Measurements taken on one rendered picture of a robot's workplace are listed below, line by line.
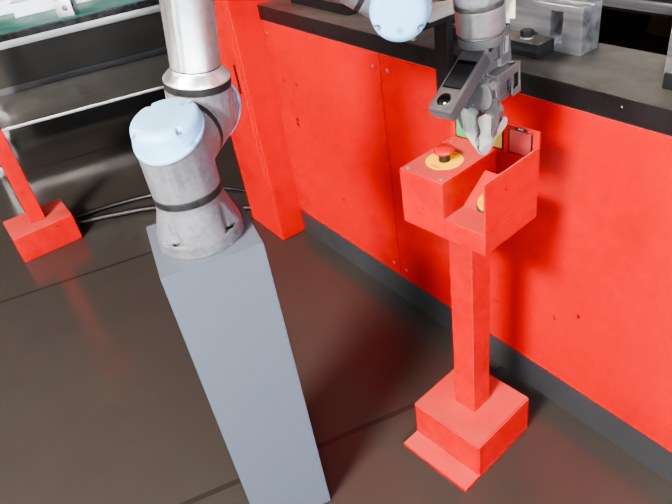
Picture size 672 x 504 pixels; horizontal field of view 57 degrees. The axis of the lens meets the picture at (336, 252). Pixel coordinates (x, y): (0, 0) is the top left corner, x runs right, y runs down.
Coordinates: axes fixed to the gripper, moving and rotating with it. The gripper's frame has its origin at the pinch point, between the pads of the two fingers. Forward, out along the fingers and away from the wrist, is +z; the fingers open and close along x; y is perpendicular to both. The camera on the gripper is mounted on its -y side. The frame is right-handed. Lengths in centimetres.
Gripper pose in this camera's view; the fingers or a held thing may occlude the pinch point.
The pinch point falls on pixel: (479, 150)
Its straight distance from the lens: 111.0
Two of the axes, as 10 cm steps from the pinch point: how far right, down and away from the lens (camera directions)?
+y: 7.2, -5.5, 4.3
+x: -6.6, -3.6, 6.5
